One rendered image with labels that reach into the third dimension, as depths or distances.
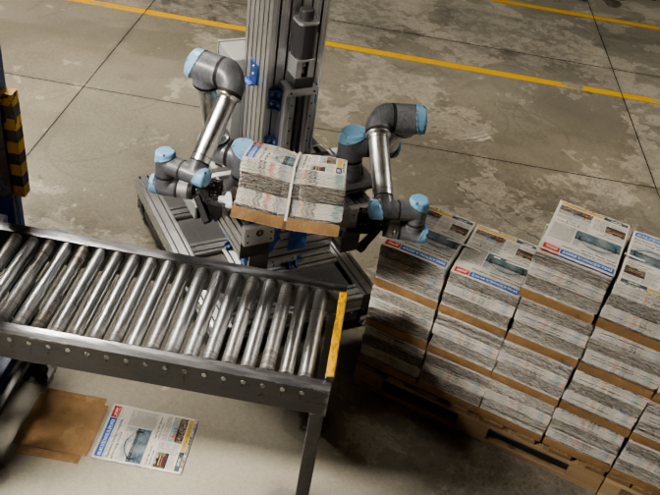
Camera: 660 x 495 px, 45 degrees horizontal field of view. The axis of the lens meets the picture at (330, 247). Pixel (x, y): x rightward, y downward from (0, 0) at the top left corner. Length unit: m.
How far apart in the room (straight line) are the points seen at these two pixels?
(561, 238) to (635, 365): 0.55
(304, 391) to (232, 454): 0.87
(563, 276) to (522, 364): 0.47
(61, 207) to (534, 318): 2.71
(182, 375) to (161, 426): 0.84
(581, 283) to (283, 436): 1.40
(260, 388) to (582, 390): 1.34
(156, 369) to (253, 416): 0.95
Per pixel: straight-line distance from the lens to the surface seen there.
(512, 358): 3.31
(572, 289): 3.05
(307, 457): 2.89
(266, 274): 3.00
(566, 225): 3.16
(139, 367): 2.72
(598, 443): 3.50
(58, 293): 2.93
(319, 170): 2.74
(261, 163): 2.73
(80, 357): 2.77
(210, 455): 3.42
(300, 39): 3.19
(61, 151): 5.15
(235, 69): 2.97
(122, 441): 3.47
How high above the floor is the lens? 2.75
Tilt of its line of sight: 38 degrees down
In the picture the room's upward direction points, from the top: 9 degrees clockwise
